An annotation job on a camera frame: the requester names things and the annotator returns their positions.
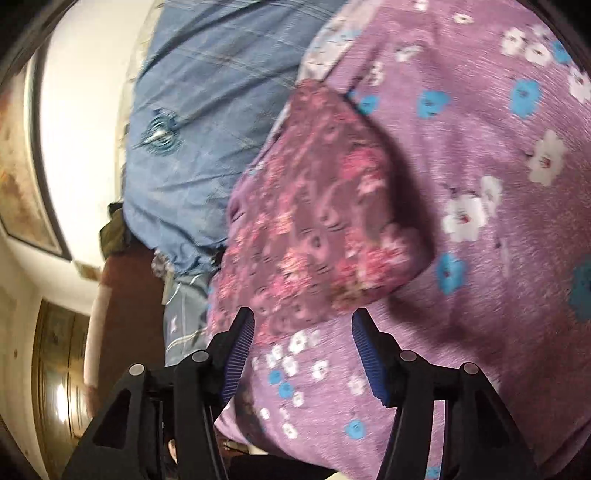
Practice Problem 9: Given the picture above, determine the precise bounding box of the blue plaid duvet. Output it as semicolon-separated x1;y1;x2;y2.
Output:
122;0;352;282

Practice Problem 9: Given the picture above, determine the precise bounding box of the maroon floral shirt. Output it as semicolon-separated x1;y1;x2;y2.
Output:
208;78;435;347

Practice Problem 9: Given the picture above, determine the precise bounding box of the dark green cloth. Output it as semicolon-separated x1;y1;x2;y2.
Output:
99;203;134;257

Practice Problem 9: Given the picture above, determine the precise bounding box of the crumpled grey-purple cloth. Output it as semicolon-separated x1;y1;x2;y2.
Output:
151;249;178;282

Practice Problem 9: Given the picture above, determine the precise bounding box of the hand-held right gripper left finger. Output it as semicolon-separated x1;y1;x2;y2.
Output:
62;307;256;480

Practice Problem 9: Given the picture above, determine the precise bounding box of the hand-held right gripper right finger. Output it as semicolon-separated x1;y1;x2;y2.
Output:
351;309;541;480

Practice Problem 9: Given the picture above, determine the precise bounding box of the wooden door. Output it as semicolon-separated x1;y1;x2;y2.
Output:
31;298;93;441

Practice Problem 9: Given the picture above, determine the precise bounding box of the purple floral bedsheet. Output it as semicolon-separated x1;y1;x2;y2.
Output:
208;0;591;480

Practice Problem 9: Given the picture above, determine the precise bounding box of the large framed picture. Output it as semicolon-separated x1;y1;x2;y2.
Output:
0;60;72;261

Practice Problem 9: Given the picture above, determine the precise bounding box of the pale floral cloth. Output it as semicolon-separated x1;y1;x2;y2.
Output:
298;0;365;88

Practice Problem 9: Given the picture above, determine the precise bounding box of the brown upholstered headboard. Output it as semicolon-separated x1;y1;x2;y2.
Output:
83;240;176;409

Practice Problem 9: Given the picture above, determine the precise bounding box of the small framed picture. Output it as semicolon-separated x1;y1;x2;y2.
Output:
74;261;103;281

